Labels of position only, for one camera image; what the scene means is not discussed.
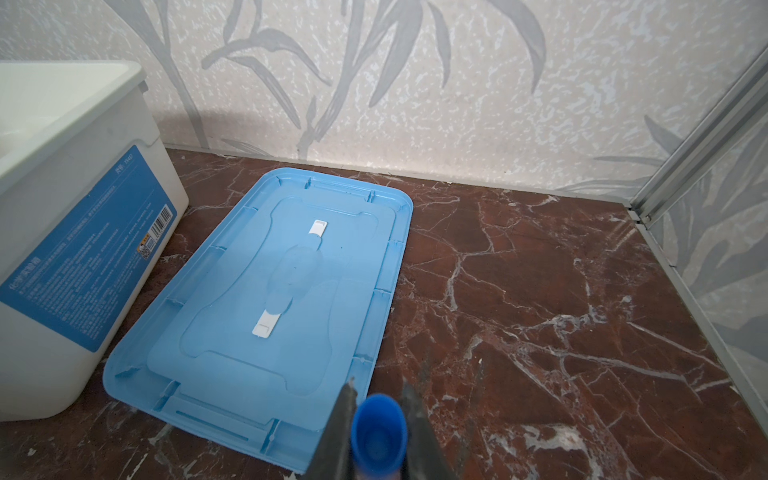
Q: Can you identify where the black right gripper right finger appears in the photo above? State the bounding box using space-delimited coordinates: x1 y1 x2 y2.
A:
400 383 457 480

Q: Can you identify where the white plastic storage bin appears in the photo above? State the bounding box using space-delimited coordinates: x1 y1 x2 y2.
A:
1 61 189 422

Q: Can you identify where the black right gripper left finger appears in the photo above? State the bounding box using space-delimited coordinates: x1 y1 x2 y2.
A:
302 381 357 480

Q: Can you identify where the light blue bin lid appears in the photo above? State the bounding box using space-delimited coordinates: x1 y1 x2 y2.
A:
103 168 413 473

